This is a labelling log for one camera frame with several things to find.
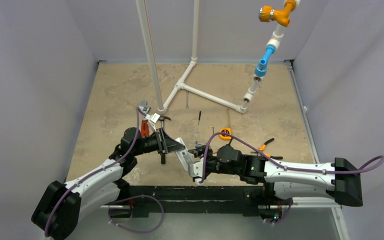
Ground white pvc pipe frame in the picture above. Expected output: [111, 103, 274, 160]
[135, 0, 287, 114]

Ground purple cable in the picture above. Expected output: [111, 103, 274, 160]
[43, 106, 164, 238]
[199, 132, 384, 226]

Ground aluminium rail frame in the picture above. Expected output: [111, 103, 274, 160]
[47, 59, 351, 240]

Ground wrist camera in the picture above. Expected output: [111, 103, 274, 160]
[145, 113, 161, 133]
[188, 161, 203, 185]

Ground orange pipe valve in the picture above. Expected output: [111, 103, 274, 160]
[258, 0, 301, 28]

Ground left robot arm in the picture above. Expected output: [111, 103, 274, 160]
[31, 127, 186, 240]

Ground orange tape measure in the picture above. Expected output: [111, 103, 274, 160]
[219, 127, 232, 141]

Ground orange handled pliers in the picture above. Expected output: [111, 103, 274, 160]
[250, 138, 284, 161]

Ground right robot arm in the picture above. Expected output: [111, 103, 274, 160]
[176, 144, 363, 207]

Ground small silver spanner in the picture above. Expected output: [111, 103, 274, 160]
[185, 91, 189, 109]

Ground white remote control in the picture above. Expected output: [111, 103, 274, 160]
[174, 137, 195, 172]

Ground red adjustable wrench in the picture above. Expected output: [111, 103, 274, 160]
[138, 100, 151, 138]

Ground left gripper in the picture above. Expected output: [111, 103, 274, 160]
[132, 127, 185, 157]

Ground black handled hammer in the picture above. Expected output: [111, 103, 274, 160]
[159, 115, 172, 165]

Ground small black screwdriver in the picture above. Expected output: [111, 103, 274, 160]
[198, 110, 202, 126]

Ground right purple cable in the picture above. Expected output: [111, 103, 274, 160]
[199, 132, 384, 226]

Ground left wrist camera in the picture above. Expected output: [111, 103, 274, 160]
[145, 113, 161, 133]

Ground blue pipe fitting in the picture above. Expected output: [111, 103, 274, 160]
[254, 45, 276, 77]

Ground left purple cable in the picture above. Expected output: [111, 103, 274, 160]
[43, 106, 164, 238]

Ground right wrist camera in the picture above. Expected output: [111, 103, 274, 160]
[188, 161, 203, 185]

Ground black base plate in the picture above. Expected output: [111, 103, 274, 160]
[108, 185, 293, 220]

